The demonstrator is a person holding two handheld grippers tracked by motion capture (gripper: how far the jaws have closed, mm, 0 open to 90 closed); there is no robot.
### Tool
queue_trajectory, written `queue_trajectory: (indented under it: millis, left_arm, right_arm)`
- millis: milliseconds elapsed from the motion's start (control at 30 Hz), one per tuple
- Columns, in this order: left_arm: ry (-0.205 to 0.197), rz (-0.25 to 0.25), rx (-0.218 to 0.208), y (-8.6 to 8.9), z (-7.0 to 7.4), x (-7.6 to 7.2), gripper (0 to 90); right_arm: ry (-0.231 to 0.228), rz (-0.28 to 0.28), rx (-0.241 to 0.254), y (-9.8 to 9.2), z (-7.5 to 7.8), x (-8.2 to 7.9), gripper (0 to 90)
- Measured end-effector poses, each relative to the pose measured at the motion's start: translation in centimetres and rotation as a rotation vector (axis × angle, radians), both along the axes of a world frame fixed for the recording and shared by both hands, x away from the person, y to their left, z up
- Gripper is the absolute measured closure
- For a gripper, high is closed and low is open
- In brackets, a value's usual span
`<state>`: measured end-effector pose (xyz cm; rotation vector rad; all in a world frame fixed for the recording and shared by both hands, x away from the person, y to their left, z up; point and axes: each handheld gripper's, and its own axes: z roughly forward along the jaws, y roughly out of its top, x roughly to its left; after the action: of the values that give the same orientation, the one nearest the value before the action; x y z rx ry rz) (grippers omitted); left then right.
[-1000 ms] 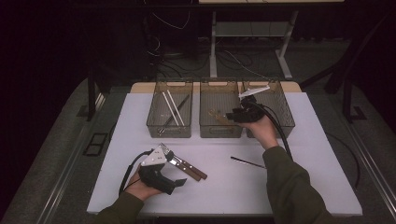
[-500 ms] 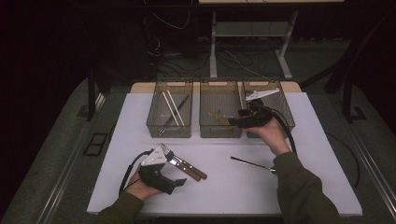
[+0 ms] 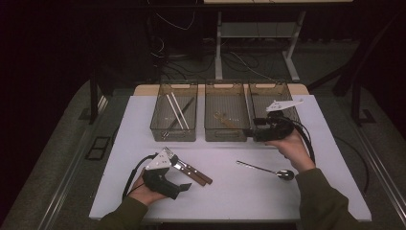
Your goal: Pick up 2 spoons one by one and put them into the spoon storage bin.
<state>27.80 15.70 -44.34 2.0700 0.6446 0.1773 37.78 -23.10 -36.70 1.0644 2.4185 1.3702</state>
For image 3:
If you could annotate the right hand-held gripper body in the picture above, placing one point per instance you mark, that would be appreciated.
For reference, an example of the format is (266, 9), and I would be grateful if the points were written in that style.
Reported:
(274, 131)

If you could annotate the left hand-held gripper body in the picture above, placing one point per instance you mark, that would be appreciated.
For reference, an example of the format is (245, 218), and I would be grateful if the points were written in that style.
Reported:
(159, 182)

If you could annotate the smoky transparent plastic bin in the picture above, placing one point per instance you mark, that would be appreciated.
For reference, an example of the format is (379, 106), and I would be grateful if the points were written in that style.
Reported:
(158, 126)
(265, 96)
(230, 102)

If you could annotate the small golden spoon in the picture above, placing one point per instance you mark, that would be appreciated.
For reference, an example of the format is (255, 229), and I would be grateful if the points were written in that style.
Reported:
(225, 120)

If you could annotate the metal spoon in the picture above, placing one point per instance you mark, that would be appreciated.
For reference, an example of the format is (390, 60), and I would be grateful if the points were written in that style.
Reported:
(255, 167)

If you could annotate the person's left hand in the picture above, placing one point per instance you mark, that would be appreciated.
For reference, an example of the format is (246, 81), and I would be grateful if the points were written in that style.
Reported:
(142, 195)

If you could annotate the person's right hand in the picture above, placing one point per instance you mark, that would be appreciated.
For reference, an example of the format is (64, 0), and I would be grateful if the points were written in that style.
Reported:
(297, 153)

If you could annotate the white table cover sheet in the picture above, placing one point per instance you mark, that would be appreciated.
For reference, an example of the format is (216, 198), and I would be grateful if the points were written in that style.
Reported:
(239, 201)

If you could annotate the black metal stand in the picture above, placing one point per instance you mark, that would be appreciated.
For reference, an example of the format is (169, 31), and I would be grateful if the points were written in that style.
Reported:
(93, 102)
(356, 105)

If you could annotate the white metal desk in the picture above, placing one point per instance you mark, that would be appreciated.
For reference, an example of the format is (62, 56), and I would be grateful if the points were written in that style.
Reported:
(255, 30)

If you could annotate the black rectangular floor frame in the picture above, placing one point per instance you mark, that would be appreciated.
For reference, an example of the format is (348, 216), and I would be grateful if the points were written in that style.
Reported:
(92, 155)

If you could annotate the aluminium floor rail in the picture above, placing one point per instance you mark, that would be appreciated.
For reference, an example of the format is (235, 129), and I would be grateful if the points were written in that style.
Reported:
(383, 172)
(73, 159)

